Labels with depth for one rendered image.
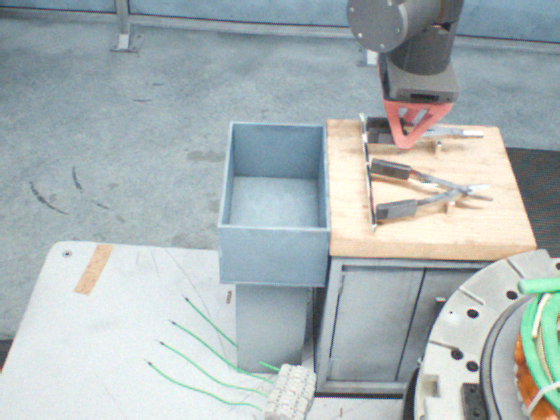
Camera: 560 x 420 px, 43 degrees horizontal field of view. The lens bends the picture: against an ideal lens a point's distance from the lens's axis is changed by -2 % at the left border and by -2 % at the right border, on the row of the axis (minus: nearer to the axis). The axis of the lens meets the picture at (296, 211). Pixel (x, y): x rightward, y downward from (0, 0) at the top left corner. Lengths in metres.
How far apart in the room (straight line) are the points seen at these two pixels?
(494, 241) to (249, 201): 0.29
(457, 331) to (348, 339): 0.25
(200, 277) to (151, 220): 1.22
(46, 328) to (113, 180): 1.42
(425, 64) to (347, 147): 0.15
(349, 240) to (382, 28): 0.20
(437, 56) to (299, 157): 0.23
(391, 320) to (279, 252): 0.16
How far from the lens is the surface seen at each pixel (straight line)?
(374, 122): 0.76
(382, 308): 0.78
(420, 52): 0.68
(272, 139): 0.82
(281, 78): 2.82
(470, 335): 0.59
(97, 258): 1.06
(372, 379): 0.89
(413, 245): 0.69
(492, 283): 0.63
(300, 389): 0.86
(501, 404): 0.55
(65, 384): 0.94
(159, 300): 1.00
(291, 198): 0.83
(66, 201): 2.34
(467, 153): 0.80
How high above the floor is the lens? 1.55
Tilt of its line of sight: 44 degrees down
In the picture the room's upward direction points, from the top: 4 degrees clockwise
